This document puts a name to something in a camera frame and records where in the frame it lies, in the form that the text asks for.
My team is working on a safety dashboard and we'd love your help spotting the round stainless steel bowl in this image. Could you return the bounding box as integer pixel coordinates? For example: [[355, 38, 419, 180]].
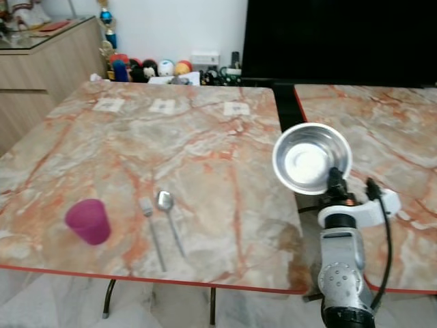
[[272, 123, 354, 196]]

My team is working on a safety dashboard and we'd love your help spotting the white paper label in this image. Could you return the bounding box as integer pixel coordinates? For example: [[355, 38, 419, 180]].
[[223, 102, 249, 116]]

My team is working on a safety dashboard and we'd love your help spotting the black television screen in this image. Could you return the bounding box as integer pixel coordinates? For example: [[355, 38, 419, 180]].
[[241, 0, 437, 88]]

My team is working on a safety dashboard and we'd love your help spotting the straight black table leg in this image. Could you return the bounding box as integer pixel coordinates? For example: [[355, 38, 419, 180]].
[[209, 287, 217, 326]]

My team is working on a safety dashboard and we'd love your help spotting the steel spoon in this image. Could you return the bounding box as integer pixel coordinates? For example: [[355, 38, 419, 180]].
[[156, 191, 187, 258]]

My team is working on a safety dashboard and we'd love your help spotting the orange toy ball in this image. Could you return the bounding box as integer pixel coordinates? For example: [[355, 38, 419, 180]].
[[175, 60, 193, 76]]

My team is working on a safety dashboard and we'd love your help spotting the steel fork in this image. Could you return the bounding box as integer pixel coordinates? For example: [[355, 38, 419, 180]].
[[139, 198, 167, 273]]

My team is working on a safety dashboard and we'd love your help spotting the white toy ball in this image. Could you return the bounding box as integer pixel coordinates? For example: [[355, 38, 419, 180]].
[[158, 59, 175, 77]]

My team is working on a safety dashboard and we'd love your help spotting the black toy figure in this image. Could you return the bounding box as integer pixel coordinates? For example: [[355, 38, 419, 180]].
[[130, 59, 159, 83]]

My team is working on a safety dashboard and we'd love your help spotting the blue toy figure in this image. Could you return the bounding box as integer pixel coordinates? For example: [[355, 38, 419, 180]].
[[111, 60, 130, 83]]

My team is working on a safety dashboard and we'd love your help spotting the pink plastic cup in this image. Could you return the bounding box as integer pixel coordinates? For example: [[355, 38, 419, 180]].
[[65, 199, 111, 246]]

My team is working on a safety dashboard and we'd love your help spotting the curved black table leg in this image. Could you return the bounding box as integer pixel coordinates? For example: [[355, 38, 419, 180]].
[[102, 279, 117, 319]]

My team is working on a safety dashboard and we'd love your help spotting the blue and gold trophy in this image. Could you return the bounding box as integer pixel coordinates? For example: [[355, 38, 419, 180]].
[[98, 0, 118, 59]]

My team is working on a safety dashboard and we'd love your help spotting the light wooden cabinet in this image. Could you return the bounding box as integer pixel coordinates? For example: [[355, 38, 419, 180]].
[[0, 17, 107, 154]]

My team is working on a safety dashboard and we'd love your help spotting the red flat item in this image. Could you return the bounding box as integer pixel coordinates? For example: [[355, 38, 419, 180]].
[[38, 20, 71, 33]]

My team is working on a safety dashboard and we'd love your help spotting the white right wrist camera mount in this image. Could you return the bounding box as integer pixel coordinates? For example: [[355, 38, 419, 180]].
[[318, 189, 402, 230]]

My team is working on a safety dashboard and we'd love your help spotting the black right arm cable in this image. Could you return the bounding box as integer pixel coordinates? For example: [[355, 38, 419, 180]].
[[366, 177, 394, 312]]

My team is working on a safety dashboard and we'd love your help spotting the white wall socket box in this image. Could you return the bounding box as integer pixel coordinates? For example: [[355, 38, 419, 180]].
[[191, 51, 221, 67]]

